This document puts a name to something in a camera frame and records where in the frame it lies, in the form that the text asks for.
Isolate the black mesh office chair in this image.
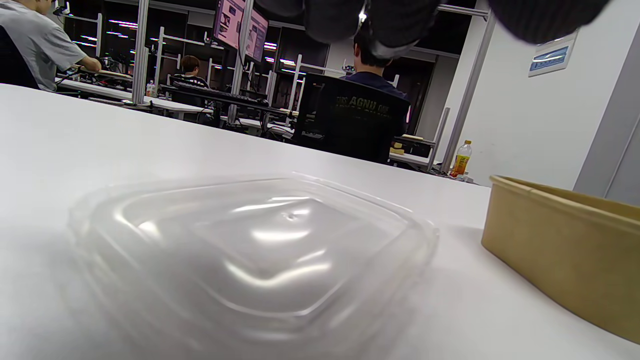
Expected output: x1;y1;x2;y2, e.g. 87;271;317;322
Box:
292;73;412;165

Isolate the yellow drink bottle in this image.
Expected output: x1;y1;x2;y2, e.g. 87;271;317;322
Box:
450;140;473;178

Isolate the black keyboard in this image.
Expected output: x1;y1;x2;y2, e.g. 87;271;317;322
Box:
172;81;271;106

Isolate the clear plastic lid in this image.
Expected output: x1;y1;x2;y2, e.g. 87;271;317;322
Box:
67;172;441;360

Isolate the framed wall sign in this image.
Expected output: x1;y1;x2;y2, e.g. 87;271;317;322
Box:
528;30;580;78

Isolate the white rounded table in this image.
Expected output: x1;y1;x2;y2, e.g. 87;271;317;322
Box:
57;79;213;121

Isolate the aluminium frame post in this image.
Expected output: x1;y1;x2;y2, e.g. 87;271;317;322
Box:
131;0;151;106
440;12;497;173

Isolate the brown takeout box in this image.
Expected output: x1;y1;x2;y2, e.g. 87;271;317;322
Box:
481;175;640;346

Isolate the black computer desk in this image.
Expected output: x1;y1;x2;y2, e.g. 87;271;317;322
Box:
160;85;301;132

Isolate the person's left hand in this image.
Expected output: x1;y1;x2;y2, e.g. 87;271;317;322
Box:
255;0;613;61

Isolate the computer monitor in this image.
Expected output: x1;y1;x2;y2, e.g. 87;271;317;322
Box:
212;0;269;63

